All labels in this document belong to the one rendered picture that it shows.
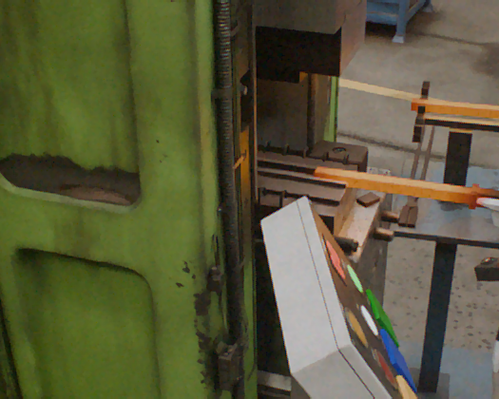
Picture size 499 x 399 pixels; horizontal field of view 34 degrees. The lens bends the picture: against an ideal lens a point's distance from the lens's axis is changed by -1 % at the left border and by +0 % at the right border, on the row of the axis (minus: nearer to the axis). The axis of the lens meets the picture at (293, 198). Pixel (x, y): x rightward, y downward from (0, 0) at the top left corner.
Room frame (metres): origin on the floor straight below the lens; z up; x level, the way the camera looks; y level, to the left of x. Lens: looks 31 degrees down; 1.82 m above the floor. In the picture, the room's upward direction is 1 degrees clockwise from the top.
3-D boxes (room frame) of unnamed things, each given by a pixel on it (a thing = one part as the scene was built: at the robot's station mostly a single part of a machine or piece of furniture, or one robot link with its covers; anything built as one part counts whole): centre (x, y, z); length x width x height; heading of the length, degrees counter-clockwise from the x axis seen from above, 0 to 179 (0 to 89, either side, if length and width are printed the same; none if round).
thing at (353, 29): (1.50, 0.09, 1.32); 0.42 x 0.20 x 0.10; 73
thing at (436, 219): (1.89, -0.43, 0.70); 0.40 x 0.30 x 0.02; 168
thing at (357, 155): (1.63, -0.10, 0.95); 0.12 x 0.08 x 0.06; 73
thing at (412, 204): (2.03, -0.36, 0.71); 0.60 x 0.04 x 0.01; 167
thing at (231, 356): (1.12, 0.11, 0.80); 0.06 x 0.03 x 0.14; 163
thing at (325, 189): (1.50, 0.09, 0.96); 0.42 x 0.20 x 0.09; 73
